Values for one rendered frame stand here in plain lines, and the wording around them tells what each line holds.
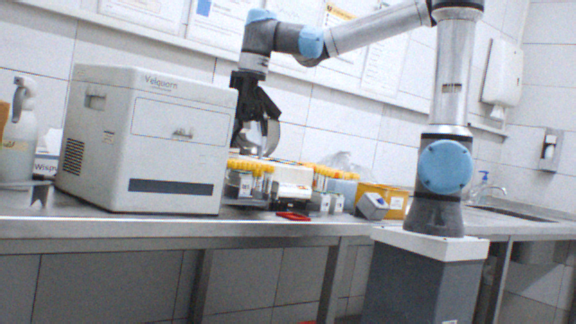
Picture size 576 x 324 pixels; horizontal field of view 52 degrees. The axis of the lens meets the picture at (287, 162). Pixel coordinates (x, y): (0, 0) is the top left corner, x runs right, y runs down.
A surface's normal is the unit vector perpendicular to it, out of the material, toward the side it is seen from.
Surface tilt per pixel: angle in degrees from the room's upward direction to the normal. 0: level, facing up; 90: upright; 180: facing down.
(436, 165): 95
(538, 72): 90
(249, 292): 90
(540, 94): 90
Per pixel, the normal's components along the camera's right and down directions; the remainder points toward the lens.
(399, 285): -0.69, -0.08
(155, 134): 0.70, 0.16
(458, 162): -0.21, 0.11
